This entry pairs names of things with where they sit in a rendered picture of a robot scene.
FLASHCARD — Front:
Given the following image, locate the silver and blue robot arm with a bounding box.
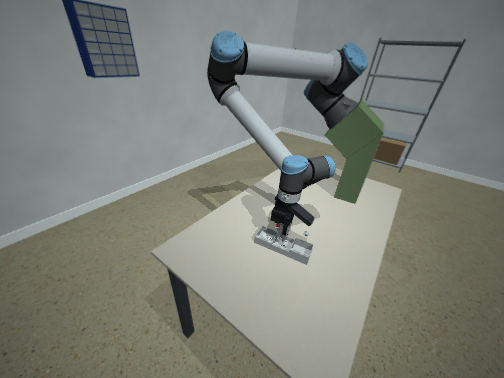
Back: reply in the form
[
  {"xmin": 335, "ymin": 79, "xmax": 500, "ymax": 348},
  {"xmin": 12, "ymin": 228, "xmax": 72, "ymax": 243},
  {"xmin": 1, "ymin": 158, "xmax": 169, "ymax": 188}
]
[{"xmin": 207, "ymin": 31, "xmax": 368, "ymax": 226}]

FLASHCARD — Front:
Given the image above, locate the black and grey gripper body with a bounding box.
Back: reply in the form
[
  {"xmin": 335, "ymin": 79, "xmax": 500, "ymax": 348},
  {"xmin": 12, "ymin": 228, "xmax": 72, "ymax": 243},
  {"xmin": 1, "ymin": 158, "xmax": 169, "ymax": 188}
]
[{"xmin": 271, "ymin": 196, "xmax": 296, "ymax": 225}]

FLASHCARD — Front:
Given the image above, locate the white domino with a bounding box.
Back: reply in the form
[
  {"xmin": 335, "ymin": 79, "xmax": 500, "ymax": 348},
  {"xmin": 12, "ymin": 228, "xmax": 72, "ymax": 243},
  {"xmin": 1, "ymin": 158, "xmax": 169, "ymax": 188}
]
[{"xmin": 261, "ymin": 233, "xmax": 273, "ymax": 241}]

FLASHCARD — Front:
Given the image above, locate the grey rack of labelled bins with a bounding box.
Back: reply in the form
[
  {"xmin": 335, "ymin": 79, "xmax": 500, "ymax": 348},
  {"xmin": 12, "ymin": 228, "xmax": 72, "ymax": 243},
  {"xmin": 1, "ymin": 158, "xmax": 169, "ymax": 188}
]
[{"xmin": 254, "ymin": 226, "xmax": 313, "ymax": 265}]

